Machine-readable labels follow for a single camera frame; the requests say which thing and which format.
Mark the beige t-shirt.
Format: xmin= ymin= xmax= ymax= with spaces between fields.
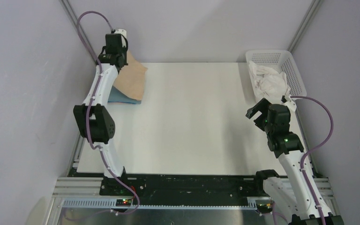
xmin=113 ymin=51 xmax=148 ymax=101

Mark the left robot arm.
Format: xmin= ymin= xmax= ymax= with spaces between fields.
xmin=73 ymin=29 xmax=129 ymax=195

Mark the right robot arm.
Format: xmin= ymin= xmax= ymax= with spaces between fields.
xmin=246 ymin=98 xmax=344 ymax=225

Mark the white crumpled t-shirt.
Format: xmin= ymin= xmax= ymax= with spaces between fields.
xmin=248 ymin=61 xmax=297 ymax=112

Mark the folded blue t-shirt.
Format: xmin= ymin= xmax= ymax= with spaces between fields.
xmin=108 ymin=86 xmax=141 ymax=105

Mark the white plastic laundry basket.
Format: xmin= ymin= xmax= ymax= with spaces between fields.
xmin=245 ymin=49 xmax=307 ymax=97

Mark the right controller board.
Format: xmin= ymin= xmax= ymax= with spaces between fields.
xmin=256 ymin=202 xmax=275 ymax=214

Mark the controller board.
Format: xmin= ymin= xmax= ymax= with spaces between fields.
xmin=115 ymin=198 xmax=133 ymax=207
xmin=256 ymin=202 xmax=275 ymax=214

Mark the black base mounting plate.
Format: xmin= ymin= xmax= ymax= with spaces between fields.
xmin=99 ymin=173 xmax=265 ymax=207

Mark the left controller board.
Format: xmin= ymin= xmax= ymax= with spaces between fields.
xmin=115 ymin=198 xmax=133 ymax=207

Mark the aluminium frame rail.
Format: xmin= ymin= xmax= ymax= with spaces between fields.
xmin=53 ymin=170 xmax=343 ymax=225

